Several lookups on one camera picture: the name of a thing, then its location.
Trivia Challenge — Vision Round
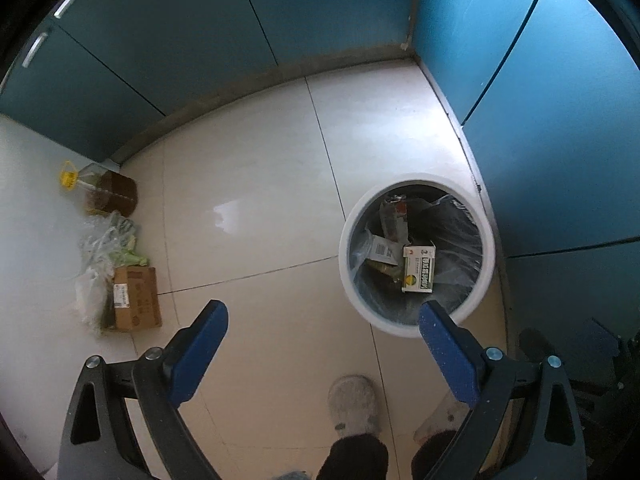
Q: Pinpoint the clear bin liner bag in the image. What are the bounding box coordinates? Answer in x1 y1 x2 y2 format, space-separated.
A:
348 194 484 325

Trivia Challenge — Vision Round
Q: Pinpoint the clear plastic bag of vegetables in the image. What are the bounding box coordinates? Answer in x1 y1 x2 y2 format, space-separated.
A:
74 210 150 333

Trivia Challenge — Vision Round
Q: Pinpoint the grey fuzzy slipper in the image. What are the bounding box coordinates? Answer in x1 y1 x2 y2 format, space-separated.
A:
327 375 384 438
414 389 468 445

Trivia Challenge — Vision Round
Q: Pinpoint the white green medicine box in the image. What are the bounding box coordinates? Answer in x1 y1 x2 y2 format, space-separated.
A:
401 242 437 294

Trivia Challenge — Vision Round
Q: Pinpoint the cooking oil bottle yellow cap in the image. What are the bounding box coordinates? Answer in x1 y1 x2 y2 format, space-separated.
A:
59 160 138 218

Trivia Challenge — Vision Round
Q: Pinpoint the teal cabinet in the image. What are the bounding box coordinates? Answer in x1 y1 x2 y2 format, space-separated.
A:
404 0 640 361
0 0 423 163

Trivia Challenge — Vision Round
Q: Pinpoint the white barcode paper box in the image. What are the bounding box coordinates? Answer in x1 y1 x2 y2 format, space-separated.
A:
369 234 404 267

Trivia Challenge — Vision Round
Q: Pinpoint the brown snack wrapper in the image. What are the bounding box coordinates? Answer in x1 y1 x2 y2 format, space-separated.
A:
378 195 412 247

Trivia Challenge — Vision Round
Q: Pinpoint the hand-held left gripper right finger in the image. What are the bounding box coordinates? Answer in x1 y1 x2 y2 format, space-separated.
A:
418 301 587 480

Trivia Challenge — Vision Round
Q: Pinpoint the brown cardboard box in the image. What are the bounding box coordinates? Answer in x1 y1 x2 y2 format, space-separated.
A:
113 266 163 332

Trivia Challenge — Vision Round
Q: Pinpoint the person's black trouser leg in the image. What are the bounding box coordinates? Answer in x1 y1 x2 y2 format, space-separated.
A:
316 433 390 480
410 430 458 480

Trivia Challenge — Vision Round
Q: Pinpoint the white round trash bin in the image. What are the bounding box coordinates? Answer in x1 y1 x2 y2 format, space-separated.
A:
338 172 497 338

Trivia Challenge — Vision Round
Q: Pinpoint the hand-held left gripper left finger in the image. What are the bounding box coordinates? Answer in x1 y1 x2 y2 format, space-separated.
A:
57 299 229 480

